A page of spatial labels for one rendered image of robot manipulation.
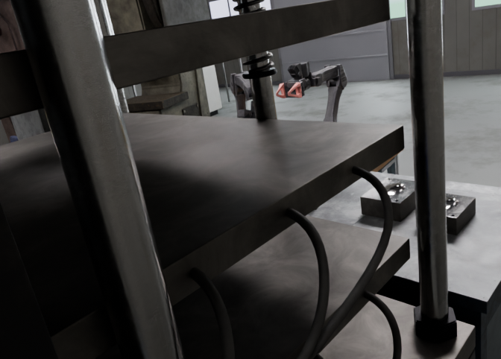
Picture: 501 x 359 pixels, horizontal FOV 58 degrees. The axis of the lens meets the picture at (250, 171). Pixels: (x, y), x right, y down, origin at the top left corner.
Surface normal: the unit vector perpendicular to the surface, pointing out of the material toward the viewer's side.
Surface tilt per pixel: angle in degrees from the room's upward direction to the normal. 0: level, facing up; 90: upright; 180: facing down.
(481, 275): 0
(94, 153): 90
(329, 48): 90
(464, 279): 0
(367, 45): 90
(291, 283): 0
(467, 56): 90
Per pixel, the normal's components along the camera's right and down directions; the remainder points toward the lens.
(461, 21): -0.61, 0.35
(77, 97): 0.32, 0.26
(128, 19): -0.42, 0.39
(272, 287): -0.16, -0.93
